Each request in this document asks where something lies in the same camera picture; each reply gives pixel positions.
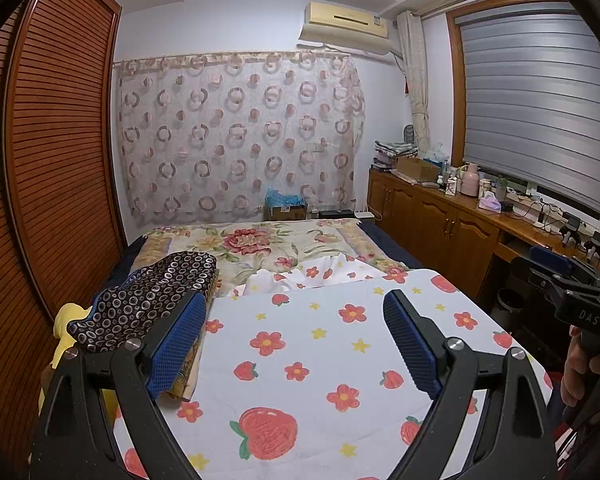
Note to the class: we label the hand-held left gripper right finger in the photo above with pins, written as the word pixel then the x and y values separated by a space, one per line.
pixel 412 347

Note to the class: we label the pink tissue pack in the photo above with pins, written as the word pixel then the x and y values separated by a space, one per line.
pixel 490 201

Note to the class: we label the gold patterned blanket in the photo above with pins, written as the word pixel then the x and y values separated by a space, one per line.
pixel 187 370

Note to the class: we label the stack of folded towels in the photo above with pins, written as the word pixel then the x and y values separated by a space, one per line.
pixel 395 152

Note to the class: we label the flat black box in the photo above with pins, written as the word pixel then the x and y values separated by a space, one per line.
pixel 336 214

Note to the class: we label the wooden window frame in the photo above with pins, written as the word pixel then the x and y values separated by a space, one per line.
pixel 457 85

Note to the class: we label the grey waste bin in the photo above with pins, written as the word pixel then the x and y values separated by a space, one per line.
pixel 510 307

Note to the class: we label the pink thermos jug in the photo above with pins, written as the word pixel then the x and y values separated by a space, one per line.
pixel 470 180

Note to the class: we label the beige patterned window curtain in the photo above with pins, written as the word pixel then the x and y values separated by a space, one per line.
pixel 416 75

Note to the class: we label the strawberry flower print sheet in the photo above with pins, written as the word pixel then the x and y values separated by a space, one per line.
pixel 320 370

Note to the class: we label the cream air conditioner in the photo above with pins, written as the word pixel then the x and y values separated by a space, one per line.
pixel 345 22

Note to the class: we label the person's right forearm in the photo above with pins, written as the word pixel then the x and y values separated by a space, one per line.
pixel 595 440

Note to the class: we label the yellow plush toy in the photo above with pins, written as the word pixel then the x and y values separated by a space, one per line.
pixel 62 320

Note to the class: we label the floral quilt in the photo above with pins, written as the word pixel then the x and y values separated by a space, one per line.
pixel 260 245

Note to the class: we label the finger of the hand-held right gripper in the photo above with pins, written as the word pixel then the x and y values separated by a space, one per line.
pixel 550 257
pixel 535 272

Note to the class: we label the small grey fan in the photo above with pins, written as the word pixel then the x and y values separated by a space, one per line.
pixel 409 135

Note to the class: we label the circle-print sheer wall curtain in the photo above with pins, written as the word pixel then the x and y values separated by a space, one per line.
pixel 240 135

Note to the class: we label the wooden sideboard cabinet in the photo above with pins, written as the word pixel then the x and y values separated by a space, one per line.
pixel 430 225

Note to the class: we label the wooden louvred wardrobe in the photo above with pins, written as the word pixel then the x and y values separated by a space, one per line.
pixel 55 160

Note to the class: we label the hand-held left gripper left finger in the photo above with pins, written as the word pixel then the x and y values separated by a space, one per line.
pixel 175 352

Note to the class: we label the small cardboard box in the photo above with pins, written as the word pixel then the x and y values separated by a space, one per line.
pixel 287 212

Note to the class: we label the navy circle-print pajama top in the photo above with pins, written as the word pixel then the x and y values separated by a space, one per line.
pixel 145 295

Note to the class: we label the open brown cardboard box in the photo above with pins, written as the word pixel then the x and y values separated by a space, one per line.
pixel 417 170

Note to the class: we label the grey striped window blind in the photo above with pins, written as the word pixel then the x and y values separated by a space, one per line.
pixel 530 100

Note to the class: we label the person's right hand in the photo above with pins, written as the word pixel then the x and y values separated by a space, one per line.
pixel 582 375

